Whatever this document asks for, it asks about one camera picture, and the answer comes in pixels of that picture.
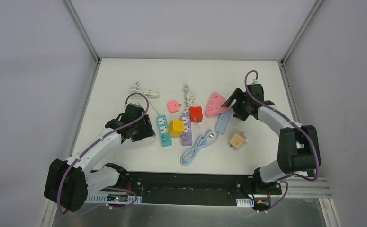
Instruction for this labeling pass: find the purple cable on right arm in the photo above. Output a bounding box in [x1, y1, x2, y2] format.
[244, 70, 321, 214]

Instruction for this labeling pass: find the pink triangular power socket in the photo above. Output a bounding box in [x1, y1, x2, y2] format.
[205, 92, 231, 118]

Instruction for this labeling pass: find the white coiled cable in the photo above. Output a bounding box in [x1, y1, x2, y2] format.
[182, 84, 197, 114]
[129, 82, 167, 116]

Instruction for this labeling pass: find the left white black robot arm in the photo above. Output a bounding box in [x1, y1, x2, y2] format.
[44, 104, 155, 212]

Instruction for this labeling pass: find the light blue power strip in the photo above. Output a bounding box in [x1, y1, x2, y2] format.
[215, 110, 234, 135]

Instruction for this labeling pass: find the purple power strip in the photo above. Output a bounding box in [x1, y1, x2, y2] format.
[180, 114, 193, 147]

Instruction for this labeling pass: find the yellow cube adapter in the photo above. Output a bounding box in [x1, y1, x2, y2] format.
[168, 119, 185, 137]

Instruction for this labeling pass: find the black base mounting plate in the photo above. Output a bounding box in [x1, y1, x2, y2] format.
[113, 172, 282, 206]

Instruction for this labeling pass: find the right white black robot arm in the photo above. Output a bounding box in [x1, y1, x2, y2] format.
[221, 84, 321, 194]

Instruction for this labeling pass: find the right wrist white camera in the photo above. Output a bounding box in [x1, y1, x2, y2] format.
[252, 78, 259, 84]

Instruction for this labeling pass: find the teal power strip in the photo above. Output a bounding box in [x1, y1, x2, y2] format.
[156, 115, 172, 148]

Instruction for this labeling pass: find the white coiled cable middle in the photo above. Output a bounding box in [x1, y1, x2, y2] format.
[182, 84, 197, 114]

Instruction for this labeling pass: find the aluminium frame rail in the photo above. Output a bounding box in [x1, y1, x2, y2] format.
[85, 177, 331, 210]

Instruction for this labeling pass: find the white cube adapter with picture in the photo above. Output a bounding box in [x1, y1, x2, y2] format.
[131, 136, 156, 144]

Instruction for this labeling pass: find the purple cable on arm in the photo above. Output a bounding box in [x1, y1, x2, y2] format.
[244, 70, 321, 214]
[56, 92, 150, 215]

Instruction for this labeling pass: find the light blue coiled cable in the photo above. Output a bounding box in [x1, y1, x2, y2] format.
[180, 129, 220, 166]

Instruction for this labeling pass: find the white coiled cable left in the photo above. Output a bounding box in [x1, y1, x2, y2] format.
[129, 82, 167, 116]

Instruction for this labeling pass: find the small pink plug adapter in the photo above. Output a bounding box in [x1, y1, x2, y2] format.
[167, 100, 182, 114]

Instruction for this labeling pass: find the beige cube adapter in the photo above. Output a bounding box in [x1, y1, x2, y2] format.
[229, 131, 250, 149]

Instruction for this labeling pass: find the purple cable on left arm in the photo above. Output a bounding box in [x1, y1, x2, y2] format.
[56, 92, 150, 215]

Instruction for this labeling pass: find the red cube adapter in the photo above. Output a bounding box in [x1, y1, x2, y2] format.
[189, 106, 203, 123]

